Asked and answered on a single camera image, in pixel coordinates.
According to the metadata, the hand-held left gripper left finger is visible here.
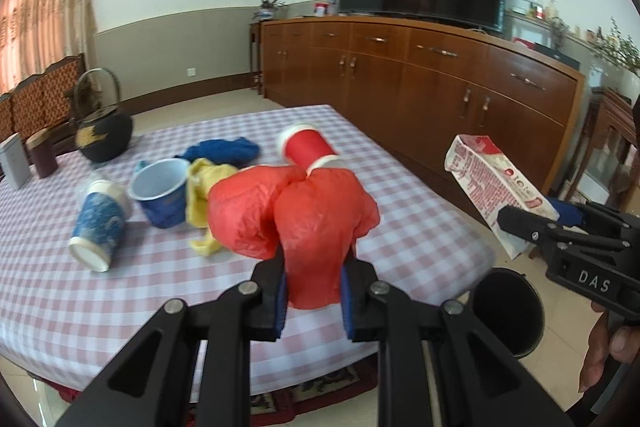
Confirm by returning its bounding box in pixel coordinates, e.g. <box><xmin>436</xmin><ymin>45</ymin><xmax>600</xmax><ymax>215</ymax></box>
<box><xmin>55</xmin><ymin>257</ymin><xmax>288</xmax><ymax>427</ymax></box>

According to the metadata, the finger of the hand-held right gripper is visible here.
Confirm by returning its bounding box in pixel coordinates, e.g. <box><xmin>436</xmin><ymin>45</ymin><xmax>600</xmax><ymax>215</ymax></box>
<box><xmin>496</xmin><ymin>205</ymin><xmax>626</xmax><ymax>258</ymax></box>
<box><xmin>545</xmin><ymin>199</ymin><xmax>630</xmax><ymax>233</ymax></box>

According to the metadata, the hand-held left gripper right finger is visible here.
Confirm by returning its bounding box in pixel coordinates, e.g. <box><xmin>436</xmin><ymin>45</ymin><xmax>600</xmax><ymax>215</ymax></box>
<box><xmin>341</xmin><ymin>257</ymin><xmax>576</xmax><ymax>427</ymax></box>

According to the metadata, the red and white paper bag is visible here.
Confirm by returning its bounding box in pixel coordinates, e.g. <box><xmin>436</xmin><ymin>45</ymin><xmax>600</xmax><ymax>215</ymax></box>
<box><xmin>444</xmin><ymin>134</ymin><xmax>560</xmax><ymax>259</ymax></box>

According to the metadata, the red plastic bag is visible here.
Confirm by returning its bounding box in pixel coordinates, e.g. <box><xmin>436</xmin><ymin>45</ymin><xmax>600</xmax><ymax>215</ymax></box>
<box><xmin>207</xmin><ymin>164</ymin><xmax>379</xmax><ymax>310</ymax></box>

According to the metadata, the black trash bin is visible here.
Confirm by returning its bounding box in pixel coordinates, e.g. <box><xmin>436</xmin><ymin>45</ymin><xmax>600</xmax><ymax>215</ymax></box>
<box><xmin>470</xmin><ymin>268</ymin><xmax>545</xmax><ymax>360</ymax></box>

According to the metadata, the yellow towel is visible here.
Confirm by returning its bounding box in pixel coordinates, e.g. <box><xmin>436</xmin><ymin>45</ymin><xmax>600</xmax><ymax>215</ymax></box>
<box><xmin>186</xmin><ymin>158</ymin><xmax>241</xmax><ymax>257</ymax></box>

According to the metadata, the person's right hand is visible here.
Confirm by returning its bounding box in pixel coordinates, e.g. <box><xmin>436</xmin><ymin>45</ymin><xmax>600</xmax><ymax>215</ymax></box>
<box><xmin>579</xmin><ymin>302</ymin><xmax>640</xmax><ymax>408</ymax></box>

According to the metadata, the wooden side table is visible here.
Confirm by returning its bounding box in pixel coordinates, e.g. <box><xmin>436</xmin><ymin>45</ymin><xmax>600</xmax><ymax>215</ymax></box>
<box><xmin>560</xmin><ymin>87</ymin><xmax>640</xmax><ymax>228</ymax></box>

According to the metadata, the checkered tablecloth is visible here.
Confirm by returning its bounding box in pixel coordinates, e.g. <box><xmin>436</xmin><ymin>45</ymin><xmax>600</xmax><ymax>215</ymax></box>
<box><xmin>0</xmin><ymin>104</ymin><xmax>498</xmax><ymax>400</ymax></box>

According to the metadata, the plain blue cup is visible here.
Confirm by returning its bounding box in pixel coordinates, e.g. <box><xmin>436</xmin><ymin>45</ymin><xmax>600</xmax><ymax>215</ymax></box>
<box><xmin>127</xmin><ymin>158</ymin><xmax>192</xmax><ymax>229</ymax></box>

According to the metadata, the red paper cup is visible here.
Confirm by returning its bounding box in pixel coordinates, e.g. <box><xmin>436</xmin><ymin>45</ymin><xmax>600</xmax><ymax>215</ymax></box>
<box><xmin>276</xmin><ymin>123</ymin><xmax>343</xmax><ymax>175</ymax></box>

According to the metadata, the blue towel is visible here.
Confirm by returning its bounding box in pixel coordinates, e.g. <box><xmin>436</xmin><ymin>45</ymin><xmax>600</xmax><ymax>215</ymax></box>
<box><xmin>172</xmin><ymin>137</ymin><xmax>261</xmax><ymax>168</ymax></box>

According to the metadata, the wooden sideboard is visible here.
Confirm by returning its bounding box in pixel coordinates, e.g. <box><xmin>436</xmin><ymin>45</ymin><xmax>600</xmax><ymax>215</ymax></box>
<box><xmin>260</xmin><ymin>14</ymin><xmax>587</xmax><ymax>214</ymax></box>

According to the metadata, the green leafy plant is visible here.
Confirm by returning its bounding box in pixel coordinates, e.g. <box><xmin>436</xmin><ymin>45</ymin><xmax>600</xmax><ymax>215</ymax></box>
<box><xmin>590</xmin><ymin>18</ymin><xmax>640</xmax><ymax>72</ymax></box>

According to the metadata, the blue patterned paper cup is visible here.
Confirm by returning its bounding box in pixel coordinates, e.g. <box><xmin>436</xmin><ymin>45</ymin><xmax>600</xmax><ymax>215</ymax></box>
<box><xmin>68</xmin><ymin>179</ymin><xmax>132</xmax><ymax>274</ymax></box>

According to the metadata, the row of small bottles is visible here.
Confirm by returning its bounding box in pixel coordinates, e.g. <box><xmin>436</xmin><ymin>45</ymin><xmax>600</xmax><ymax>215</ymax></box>
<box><xmin>507</xmin><ymin>0</ymin><xmax>603</xmax><ymax>42</ymax></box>

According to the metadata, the black iron teapot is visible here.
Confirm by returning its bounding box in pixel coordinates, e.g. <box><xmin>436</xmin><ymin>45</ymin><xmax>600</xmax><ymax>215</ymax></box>
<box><xmin>73</xmin><ymin>68</ymin><xmax>134</xmax><ymax>164</ymax></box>

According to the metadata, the dark red canister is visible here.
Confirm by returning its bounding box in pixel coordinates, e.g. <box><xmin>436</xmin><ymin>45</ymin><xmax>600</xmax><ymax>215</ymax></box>
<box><xmin>25</xmin><ymin>130</ymin><xmax>58</xmax><ymax>179</ymax></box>

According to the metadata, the small potted plant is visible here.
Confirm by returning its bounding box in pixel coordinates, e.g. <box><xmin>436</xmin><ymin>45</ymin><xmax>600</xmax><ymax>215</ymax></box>
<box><xmin>252</xmin><ymin>0</ymin><xmax>288</xmax><ymax>22</ymax></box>

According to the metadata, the white box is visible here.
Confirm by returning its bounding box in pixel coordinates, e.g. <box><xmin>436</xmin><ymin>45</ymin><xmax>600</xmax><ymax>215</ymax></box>
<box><xmin>0</xmin><ymin>133</ymin><xmax>32</xmax><ymax>190</ymax></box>

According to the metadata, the wooden bench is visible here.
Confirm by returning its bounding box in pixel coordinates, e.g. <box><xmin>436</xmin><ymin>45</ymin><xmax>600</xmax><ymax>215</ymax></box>
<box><xmin>0</xmin><ymin>53</ymin><xmax>87</xmax><ymax>158</ymax></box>

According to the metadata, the beige curtain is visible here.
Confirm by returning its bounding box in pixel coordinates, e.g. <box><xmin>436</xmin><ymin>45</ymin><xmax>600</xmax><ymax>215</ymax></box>
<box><xmin>0</xmin><ymin>0</ymin><xmax>108</xmax><ymax>95</ymax></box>

